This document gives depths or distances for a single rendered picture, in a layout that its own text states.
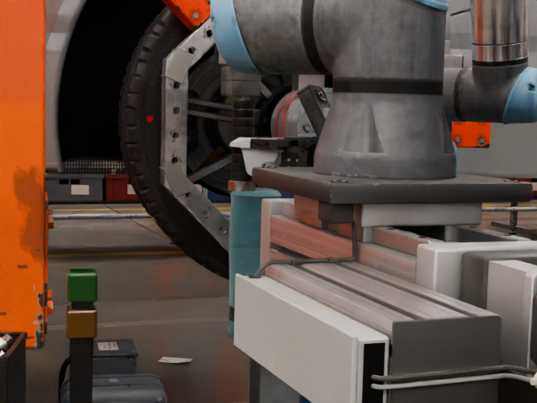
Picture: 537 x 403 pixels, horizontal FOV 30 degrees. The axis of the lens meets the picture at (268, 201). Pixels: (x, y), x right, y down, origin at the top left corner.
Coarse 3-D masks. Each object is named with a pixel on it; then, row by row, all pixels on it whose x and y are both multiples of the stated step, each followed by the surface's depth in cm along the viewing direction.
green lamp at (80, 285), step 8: (72, 272) 133; (80, 272) 133; (88, 272) 133; (96, 272) 135; (72, 280) 132; (80, 280) 133; (88, 280) 133; (96, 280) 133; (72, 288) 133; (80, 288) 133; (88, 288) 133; (96, 288) 133; (72, 296) 133; (80, 296) 133; (88, 296) 133; (96, 296) 134
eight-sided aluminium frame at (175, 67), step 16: (192, 32) 183; (208, 32) 184; (176, 48) 178; (192, 48) 183; (208, 48) 179; (176, 64) 178; (192, 64) 179; (176, 80) 178; (176, 96) 179; (176, 112) 184; (176, 128) 179; (176, 144) 179; (176, 160) 184; (176, 176) 180; (176, 192) 180; (192, 192) 181; (192, 208) 181; (208, 208) 182; (208, 224) 182; (224, 224) 183; (224, 240) 183
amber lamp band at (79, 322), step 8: (72, 312) 133; (80, 312) 133; (88, 312) 133; (96, 312) 134; (72, 320) 133; (80, 320) 133; (88, 320) 134; (96, 320) 134; (72, 328) 133; (80, 328) 133; (88, 328) 134; (96, 328) 134; (72, 336) 133; (80, 336) 133; (88, 336) 134; (96, 336) 134
